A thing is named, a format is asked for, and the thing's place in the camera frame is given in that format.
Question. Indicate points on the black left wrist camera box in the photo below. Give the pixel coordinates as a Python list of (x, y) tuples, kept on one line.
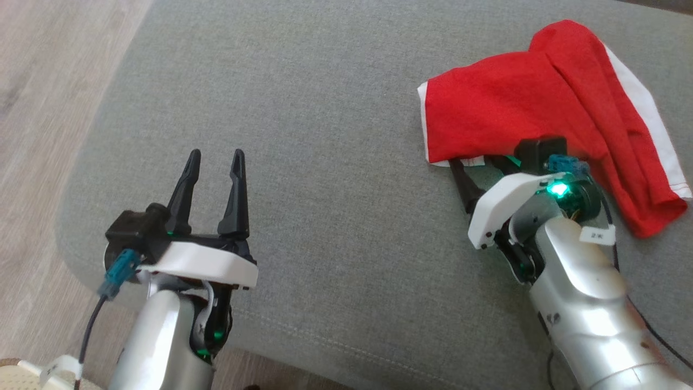
[(132, 230)]

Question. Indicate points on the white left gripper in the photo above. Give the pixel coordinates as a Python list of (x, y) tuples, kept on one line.
[(206, 262)]

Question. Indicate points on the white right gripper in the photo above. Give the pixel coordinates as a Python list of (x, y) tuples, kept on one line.
[(503, 203)]

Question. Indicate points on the grey fabric sofa seat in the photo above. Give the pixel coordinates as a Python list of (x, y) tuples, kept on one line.
[(325, 162)]

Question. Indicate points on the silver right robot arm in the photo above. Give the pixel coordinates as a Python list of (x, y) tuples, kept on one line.
[(584, 303)]

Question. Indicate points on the red shorts with white trim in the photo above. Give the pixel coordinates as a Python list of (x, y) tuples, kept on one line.
[(514, 97)]

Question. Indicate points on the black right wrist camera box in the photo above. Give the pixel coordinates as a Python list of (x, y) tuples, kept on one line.
[(541, 151)]

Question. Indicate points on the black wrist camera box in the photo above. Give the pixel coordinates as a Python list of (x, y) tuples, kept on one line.
[(132, 230), (541, 151)]

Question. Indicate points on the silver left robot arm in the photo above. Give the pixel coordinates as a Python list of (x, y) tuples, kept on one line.
[(157, 346)]

